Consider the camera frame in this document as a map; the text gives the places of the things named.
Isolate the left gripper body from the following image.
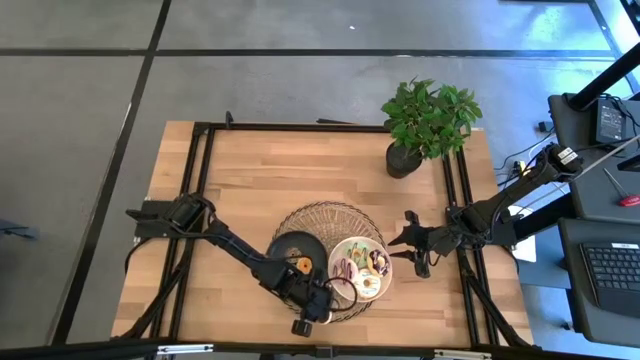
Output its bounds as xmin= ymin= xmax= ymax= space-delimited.
xmin=288 ymin=272 xmax=335 ymax=324

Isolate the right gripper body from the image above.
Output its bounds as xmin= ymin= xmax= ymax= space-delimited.
xmin=404 ymin=209 xmax=464 ymax=280

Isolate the chocolate iced donut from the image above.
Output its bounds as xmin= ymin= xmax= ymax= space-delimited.
xmin=366 ymin=248 xmax=392 ymax=278

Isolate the purple striped donut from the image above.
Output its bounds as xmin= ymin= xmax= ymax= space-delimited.
xmin=331 ymin=257 xmax=359 ymax=285

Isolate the green striped donut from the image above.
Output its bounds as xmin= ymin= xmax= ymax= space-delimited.
xmin=348 ymin=241 xmax=370 ymax=266

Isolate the white iced donut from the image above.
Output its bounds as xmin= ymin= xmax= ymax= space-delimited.
xmin=354 ymin=268 xmax=383 ymax=300

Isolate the white round plate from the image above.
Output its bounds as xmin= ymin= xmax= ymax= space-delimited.
xmin=327 ymin=236 xmax=394 ymax=303

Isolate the black round plate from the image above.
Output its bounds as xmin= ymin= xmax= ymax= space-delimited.
xmin=265 ymin=230 xmax=330 ymax=281

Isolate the black plant pot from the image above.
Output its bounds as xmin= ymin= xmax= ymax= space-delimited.
xmin=384 ymin=141 xmax=425 ymax=180

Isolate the woven straw placemat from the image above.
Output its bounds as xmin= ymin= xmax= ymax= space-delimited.
xmin=272 ymin=200 xmax=387 ymax=324

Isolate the green leafy plant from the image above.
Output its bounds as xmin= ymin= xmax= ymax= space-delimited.
xmin=380 ymin=75 xmax=484 ymax=161

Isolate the dark grey desk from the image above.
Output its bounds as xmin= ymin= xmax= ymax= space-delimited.
xmin=547 ymin=92 xmax=640 ymax=349

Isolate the black computer keyboard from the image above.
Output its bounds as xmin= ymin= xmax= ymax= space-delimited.
xmin=579 ymin=241 xmax=640 ymax=319

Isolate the black power box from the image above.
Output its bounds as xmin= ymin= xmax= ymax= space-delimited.
xmin=594 ymin=97 xmax=627 ymax=146

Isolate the black diagonal pole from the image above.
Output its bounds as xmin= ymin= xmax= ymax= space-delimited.
xmin=567 ymin=42 xmax=640 ymax=112

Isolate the silver metal bracket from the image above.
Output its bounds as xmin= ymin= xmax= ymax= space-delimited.
xmin=156 ymin=342 xmax=215 ymax=356
xmin=433 ymin=348 xmax=494 ymax=360

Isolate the black aluminium table frame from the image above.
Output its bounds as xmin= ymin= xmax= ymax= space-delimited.
xmin=112 ymin=110 xmax=534 ymax=360

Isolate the red-handled screwdriver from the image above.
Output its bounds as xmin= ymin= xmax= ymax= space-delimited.
xmin=602 ymin=167 xmax=640 ymax=208

